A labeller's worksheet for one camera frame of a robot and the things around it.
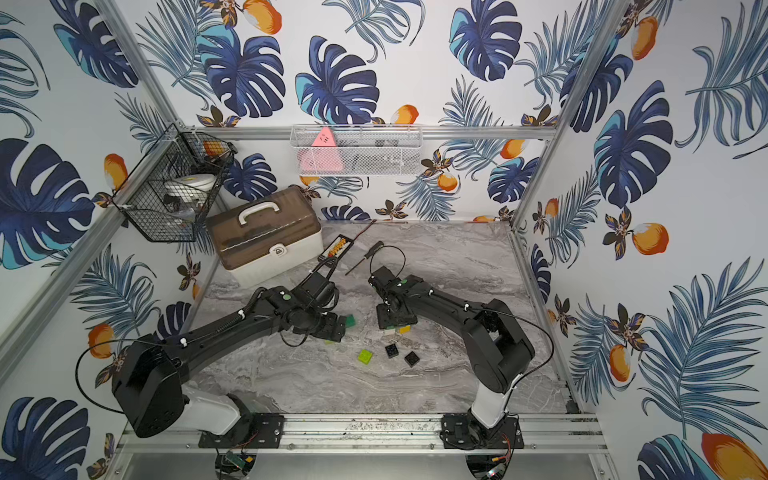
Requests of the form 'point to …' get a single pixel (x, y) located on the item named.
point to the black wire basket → (169, 196)
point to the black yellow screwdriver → (368, 254)
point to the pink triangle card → (322, 156)
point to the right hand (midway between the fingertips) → (395, 321)
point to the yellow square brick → (405, 329)
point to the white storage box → (268, 236)
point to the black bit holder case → (331, 254)
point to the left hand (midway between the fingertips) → (332, 326)
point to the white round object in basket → (197, 187)
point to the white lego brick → (390, 331)
